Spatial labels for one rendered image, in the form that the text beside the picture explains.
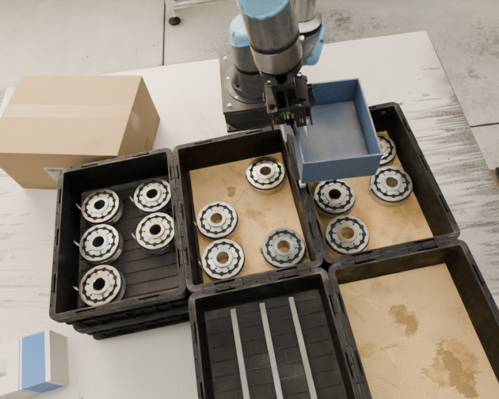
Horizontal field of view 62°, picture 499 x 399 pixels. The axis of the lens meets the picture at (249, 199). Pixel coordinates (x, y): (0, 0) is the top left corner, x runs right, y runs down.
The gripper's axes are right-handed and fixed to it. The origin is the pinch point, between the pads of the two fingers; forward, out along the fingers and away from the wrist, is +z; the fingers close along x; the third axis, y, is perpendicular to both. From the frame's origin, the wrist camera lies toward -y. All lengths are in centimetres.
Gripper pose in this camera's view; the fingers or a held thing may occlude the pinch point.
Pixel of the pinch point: (295, 127)
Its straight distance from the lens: 85.2
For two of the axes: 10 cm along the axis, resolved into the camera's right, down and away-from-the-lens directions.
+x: 9.7, -1.6, -1.8
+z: 2.3, 4.7, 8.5
